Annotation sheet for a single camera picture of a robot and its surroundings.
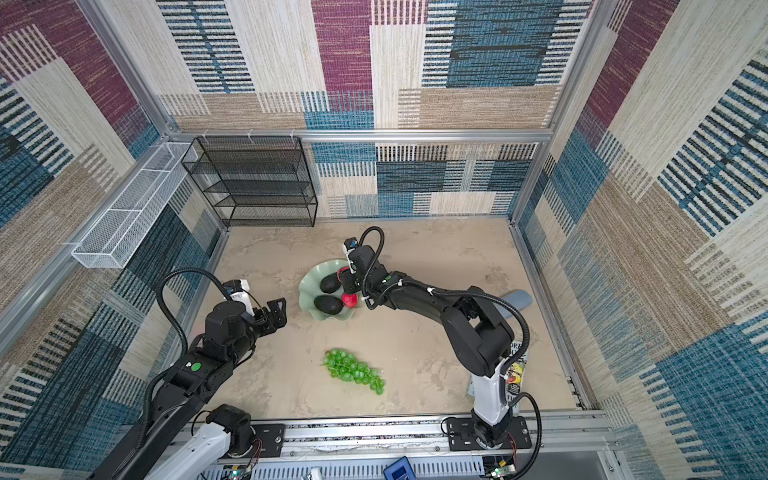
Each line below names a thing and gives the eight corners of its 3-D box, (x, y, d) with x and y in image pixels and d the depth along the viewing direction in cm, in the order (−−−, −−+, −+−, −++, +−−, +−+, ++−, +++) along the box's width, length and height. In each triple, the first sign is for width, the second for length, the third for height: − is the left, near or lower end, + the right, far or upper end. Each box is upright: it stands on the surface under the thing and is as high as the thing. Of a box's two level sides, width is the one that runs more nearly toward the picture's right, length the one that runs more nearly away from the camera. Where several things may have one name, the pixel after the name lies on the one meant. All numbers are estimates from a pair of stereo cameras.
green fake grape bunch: (321, 372, 85) (318, 366, 82) (332, 350, 89) (329, 344, 86) (380, 396, 81) (380, 392, 78) (389, 373, 85) (389, 367, 81)
